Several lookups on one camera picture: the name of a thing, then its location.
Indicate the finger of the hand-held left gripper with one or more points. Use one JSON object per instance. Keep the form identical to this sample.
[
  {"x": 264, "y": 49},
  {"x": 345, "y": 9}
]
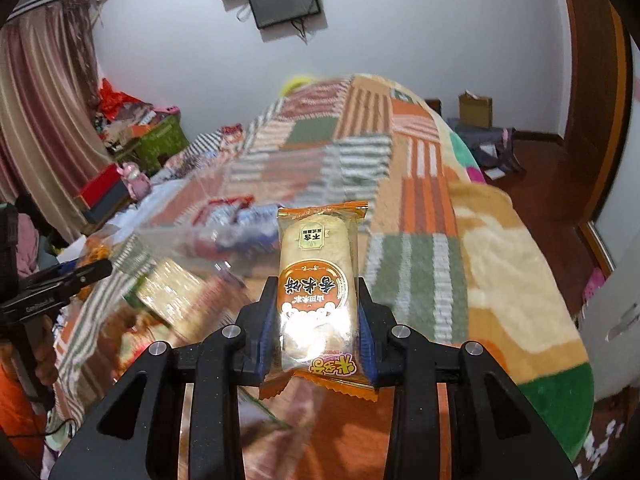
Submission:
[{"x": 75, "y": 275}]

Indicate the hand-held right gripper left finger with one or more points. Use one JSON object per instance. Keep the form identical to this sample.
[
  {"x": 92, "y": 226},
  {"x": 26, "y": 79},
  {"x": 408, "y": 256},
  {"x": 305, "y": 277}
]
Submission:
[{"x": 269, "y": 330}]

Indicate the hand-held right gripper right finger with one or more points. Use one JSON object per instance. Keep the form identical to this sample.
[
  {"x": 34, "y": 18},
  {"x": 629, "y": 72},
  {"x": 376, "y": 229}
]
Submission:
[{"x": 364, "y": 340}]

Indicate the orange chips packet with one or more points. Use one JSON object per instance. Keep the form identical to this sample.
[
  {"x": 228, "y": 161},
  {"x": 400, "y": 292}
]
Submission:
[{"x": 96, "y": 252}]

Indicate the orange rice cracker packet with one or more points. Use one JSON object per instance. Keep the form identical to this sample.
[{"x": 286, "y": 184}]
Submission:
[{"x": 315, "y": 280}]

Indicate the clear plastic box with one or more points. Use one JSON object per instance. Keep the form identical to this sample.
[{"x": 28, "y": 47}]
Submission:
[{"x": 225, "y": 260}]

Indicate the pink clothing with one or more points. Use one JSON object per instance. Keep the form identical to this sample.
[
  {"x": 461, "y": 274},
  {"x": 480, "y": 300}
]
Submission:
[{"x": 27, "y": 245}]

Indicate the red box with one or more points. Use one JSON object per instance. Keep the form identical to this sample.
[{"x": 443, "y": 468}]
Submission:
[{"x": 102, "y": 190}]

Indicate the gold snack packet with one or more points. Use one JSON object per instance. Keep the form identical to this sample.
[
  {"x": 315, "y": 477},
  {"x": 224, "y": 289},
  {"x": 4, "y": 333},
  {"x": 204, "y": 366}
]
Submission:
[{"x": 170, "y": 295}]

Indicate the orange cloth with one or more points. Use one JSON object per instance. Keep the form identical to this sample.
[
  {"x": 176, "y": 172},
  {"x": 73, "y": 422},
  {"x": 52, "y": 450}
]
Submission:
[{"x": 17, "y": 410}]

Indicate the blue white snack packet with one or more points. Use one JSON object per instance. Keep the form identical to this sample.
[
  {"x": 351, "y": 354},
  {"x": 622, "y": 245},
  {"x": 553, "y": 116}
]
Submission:
[{"x": 240, "y": 225}]

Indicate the pink plush toy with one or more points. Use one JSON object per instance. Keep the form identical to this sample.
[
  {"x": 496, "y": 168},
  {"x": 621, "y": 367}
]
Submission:
[{"x": 134, "y": 180}]

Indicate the white cloth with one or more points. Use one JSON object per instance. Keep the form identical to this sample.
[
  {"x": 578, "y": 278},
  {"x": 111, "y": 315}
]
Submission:
[{"x": 160, "y": 195}]

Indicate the patchwork blanket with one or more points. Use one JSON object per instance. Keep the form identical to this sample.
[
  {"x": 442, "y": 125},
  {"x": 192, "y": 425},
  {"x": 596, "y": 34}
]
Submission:
[{"x": 425, "y": 200}]

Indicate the green storage box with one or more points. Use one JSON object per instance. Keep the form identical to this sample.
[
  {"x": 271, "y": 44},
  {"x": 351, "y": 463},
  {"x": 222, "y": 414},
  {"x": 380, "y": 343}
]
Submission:
[{"x": 162, "y": 142}]

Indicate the pile of paper clutter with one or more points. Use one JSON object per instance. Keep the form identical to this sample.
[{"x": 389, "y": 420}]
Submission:
[{"x": 130, "y": 115}]

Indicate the striped curtain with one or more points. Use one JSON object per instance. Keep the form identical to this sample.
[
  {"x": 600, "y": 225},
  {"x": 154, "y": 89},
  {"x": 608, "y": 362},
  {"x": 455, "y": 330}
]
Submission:
[{"x": 45, "y": 100}]

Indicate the red plastic bag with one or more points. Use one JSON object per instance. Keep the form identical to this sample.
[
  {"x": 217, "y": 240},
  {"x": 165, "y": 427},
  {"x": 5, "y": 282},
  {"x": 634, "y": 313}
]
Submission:
[{"x": 112, "y": 97}]

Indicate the checkered quilt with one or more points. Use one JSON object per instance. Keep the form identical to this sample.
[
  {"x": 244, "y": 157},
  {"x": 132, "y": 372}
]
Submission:
[{"x": 210, "y": 150}]

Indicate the white paper sheet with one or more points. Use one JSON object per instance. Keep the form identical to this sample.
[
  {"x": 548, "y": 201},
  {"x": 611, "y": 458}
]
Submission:
[{"x": 494, "y": 174}]

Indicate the grey bag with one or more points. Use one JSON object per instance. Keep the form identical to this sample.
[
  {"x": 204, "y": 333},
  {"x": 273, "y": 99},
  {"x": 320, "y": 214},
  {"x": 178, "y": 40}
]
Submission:
[{"x": 485, "y": 142}]

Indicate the pink slipper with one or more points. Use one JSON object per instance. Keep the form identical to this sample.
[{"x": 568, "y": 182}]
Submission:
[{"x": 594, "y": 282}]

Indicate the yellow foam tube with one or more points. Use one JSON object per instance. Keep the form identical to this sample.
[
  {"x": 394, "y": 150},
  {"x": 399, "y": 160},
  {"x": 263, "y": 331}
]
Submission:
[{"x": 300, "y": 82}]

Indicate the cardboard box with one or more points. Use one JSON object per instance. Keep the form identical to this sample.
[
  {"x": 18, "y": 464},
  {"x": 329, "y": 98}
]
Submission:
[{"x": 475, "y": 110}]

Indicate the small black monitor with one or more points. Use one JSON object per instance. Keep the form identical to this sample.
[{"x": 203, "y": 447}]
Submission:
[{"x": 285, "y": 2}]

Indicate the wooden door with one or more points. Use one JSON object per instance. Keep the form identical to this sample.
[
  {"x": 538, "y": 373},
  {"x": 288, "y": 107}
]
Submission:
[{"x": 590, "y": 85}]

